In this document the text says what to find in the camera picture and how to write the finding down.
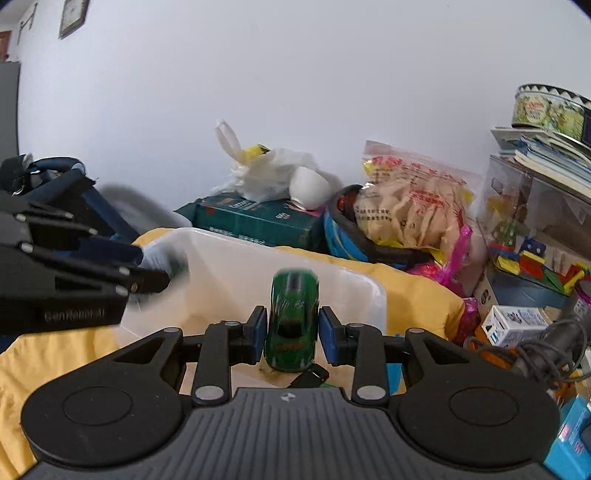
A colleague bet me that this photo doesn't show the green toy car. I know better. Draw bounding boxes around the green toy car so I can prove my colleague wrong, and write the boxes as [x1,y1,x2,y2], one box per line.
[264,269,320,373]

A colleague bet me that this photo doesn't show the white plastic bin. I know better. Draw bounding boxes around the white plastic bin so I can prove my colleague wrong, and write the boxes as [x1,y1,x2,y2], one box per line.
[116,227,387,346]

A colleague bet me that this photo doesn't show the dark blue bag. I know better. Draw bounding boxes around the dark blue bag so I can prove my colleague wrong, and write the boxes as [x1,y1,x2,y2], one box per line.
[1,155,139,243]

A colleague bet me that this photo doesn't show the yellow cloth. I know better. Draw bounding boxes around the yellow cloth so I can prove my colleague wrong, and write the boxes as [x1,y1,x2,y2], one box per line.
[1,246,464,479]

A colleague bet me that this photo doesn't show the blue black helmet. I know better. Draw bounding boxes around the blue black helmet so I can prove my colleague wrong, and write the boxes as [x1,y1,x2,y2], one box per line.
[322,184,433,271]

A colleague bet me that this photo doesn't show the dark green box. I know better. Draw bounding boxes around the dark green box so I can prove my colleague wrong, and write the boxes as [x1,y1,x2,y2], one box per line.
[176,193,329,254]

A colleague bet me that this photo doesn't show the snack bag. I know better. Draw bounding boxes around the snack bag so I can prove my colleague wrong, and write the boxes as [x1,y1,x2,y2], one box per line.
[353,140,476,263]

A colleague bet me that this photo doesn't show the white plastic bag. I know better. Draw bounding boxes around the white plastic bag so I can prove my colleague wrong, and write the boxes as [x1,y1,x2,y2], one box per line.
[211,120,344,210]

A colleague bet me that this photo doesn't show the small white carton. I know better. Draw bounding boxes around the small white carton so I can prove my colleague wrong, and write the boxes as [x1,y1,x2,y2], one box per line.
[482,305,550,348]

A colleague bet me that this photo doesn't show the clear toy block box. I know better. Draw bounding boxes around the clear toy block box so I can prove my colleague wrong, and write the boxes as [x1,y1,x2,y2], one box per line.
[477,155,590,297]

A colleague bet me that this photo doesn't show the light blue box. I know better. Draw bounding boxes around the light blue box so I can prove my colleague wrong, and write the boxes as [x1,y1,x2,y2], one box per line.
[544,396,590,480]

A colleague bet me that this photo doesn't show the stack of books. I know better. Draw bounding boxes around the stack of books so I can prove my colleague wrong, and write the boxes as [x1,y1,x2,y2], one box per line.
[491,127,590,198]

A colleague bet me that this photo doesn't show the round tin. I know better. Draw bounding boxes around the round tin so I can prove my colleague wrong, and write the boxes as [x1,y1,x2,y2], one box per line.
[512,84,590,143]

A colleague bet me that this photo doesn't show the black cable bundle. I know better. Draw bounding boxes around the black cable bundle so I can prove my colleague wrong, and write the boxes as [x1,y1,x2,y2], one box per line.
[464,317,591,391]

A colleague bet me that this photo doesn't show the picture frame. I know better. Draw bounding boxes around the picture frame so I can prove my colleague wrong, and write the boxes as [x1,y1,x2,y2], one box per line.
[58,0,90,40]

